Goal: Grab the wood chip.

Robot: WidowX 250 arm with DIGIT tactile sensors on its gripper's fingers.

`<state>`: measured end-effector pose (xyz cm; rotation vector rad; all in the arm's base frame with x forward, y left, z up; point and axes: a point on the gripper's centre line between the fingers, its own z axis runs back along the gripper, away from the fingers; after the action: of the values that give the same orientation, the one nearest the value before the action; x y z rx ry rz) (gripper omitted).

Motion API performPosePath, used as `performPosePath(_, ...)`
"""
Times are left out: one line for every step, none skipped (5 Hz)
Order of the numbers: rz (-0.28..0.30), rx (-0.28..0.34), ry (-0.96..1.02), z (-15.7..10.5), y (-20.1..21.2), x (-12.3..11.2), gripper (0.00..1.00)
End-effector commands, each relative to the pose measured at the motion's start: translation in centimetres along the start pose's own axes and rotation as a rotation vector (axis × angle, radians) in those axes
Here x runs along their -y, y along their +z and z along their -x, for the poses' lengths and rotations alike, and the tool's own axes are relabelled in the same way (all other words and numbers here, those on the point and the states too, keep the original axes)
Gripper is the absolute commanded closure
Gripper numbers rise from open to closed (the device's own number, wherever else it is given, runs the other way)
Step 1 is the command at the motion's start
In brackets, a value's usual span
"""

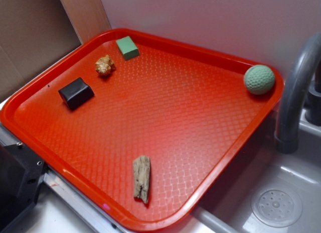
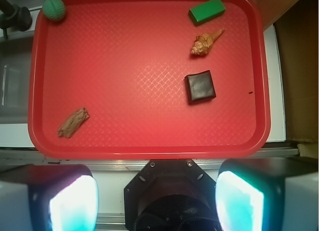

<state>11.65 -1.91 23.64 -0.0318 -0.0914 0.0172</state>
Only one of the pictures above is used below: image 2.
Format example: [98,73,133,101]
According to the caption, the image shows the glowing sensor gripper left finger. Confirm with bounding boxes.
[0,164,99,231]

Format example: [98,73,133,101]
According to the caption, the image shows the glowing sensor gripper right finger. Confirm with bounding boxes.
[215,158,319,231]

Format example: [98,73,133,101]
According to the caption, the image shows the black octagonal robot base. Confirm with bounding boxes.
[124,159,222,231]

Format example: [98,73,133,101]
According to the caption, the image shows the brown wood chip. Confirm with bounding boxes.
[57,107,90,138]

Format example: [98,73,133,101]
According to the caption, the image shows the dark brown square block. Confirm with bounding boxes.
[184,70,216,105]

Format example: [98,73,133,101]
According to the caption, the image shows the red plastic tray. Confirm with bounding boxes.
[28,0,270,159]

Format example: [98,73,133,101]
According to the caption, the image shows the orange spiral seashell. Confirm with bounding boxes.
[190,28,225,56]

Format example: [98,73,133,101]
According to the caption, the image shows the brown cardboard box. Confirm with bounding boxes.
[275,0,319,158]

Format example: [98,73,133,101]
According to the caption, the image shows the black clamp knob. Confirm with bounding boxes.
[0,0,32,32]

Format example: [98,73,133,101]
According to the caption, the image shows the green rectangular block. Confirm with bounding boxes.
[188,0,226,26]

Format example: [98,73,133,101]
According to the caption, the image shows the green textured ball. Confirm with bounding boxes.
[42,0,66,21]

